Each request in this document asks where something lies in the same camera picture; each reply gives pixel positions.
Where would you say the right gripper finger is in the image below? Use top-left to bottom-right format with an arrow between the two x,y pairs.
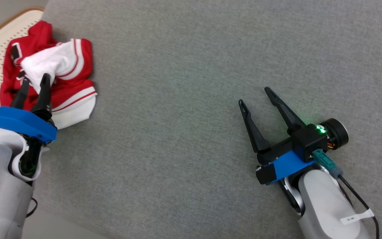
264,87 -> 306,135
238,99 -> 272,153

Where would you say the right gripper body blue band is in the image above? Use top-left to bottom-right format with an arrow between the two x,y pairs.
255,138 -> 315,185

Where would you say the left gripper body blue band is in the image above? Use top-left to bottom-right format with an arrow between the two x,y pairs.
0,106 -> 58,144

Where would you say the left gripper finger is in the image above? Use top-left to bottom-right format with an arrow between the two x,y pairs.
32,73 -> 53,120
10,80 -> 31,110

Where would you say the red jersey with white sleeves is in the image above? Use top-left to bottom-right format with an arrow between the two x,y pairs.
0,21 -> 98,130

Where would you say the right arm cable teal plug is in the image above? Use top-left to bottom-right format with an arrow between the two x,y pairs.
312,149 -> 380,239

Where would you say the white cable label tag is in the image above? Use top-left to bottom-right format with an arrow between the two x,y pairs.
340,209 -> 374,225

